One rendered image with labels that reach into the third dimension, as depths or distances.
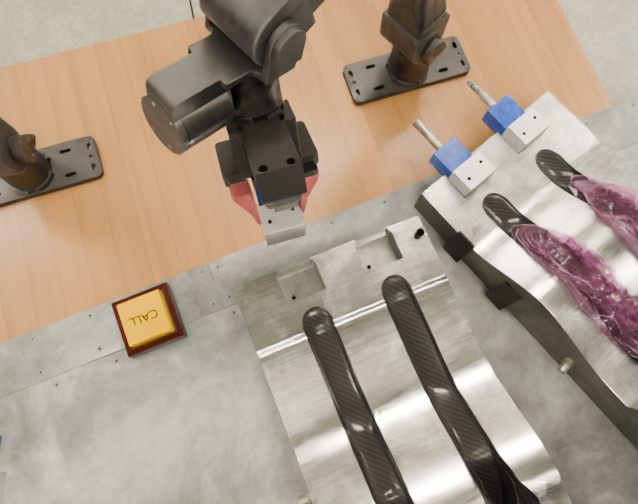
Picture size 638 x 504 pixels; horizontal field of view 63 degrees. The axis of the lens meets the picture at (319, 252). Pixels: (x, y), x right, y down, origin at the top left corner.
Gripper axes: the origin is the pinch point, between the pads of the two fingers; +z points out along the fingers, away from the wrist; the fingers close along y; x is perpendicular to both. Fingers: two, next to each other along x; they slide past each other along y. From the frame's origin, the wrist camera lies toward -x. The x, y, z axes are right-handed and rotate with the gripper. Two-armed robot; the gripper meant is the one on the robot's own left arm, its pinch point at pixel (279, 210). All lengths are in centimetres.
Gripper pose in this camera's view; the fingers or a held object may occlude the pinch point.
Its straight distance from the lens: 62.9
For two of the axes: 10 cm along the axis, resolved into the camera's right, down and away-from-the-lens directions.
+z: 1.2, 6.6, 7.4
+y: 9.6, -2.8, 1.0
